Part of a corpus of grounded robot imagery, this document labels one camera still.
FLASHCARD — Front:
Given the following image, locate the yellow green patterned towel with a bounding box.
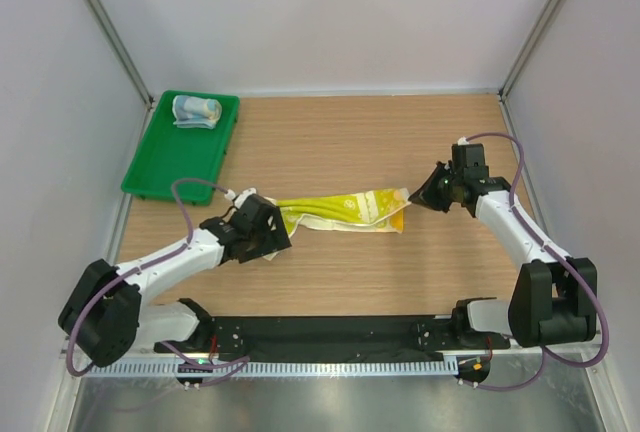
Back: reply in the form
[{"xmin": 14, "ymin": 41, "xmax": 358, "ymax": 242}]
[{"xmin": 269, "ymin": 188, "xmax": 410, "ymax": 238}]

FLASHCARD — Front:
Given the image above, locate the blue polka dot towel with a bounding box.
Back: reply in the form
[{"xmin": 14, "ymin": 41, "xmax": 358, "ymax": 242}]
[{"xmin": 172, "ymin": 95, "xmax": 222, "ymax": 130}]

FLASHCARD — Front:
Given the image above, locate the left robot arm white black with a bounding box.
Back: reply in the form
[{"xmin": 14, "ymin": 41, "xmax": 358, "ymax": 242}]
[{"xmin": 58, "ymin": 189, "xmax": 291, "ymax": 367}]

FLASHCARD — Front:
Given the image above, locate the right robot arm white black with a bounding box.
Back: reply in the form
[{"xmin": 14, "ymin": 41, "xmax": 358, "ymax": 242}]
[{"xmin": 410, "ymin": 144, "xmax": 597, "ymax": 348}]

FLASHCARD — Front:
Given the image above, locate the green plastic tray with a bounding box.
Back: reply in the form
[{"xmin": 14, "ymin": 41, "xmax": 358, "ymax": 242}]
[{"xmin": 121, "ymin": 90, "xmax": 240, "ymax": 202}]

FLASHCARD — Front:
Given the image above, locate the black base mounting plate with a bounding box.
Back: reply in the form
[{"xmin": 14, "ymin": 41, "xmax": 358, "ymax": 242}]
[{"xmin": 171, "ymin": 315, "xmax": 510, "ymax": 364}]

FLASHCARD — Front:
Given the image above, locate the white slotted cable duct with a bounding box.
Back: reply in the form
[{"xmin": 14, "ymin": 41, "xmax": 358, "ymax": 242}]
[{"xmin": 86, "ymin": 356, "xmax": 458, "ymax": 379}]

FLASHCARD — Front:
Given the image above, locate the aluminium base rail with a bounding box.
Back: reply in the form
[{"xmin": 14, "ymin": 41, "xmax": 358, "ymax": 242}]
[{"xmin": 59, "ymin": 311, "xmax": 609, "ymax": 359}]

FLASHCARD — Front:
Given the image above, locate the left aluminium frame post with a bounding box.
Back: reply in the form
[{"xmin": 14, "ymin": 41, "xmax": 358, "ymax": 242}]
[{"xmin": 84, "ymin": 0, "xmax": 153, "ymax": 108}]

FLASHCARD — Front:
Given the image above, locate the aluminium frame post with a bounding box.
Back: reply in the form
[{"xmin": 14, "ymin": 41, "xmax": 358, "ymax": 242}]
[
  {"xmin": 84, "ymin": 0, "xmax": 153, "ymax": 108},
  {"xmin": 498, "ymin": 0, "xmax": 566, "ymax": 103}
]

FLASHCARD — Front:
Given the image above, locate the right aluminium frame post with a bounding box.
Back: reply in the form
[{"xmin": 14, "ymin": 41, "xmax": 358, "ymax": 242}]
[{"xmin": 498, "ymin": 0, "xmax": 566, "ymax": 103}]

